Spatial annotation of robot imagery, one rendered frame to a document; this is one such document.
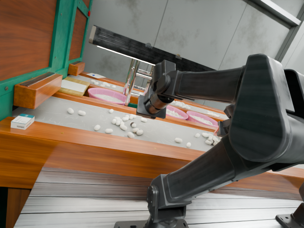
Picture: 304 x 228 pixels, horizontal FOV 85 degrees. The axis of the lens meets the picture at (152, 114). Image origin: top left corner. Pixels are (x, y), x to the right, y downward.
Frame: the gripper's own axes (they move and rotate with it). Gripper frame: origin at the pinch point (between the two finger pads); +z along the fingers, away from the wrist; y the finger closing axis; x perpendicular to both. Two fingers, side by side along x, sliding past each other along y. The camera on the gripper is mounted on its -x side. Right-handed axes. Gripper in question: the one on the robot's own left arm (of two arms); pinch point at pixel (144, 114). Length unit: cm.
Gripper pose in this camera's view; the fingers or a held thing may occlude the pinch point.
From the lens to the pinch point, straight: 63.6
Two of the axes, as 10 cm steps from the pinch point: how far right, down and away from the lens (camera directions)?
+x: -1.0, 9.3, -3.6
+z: -3.6, 3.0, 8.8
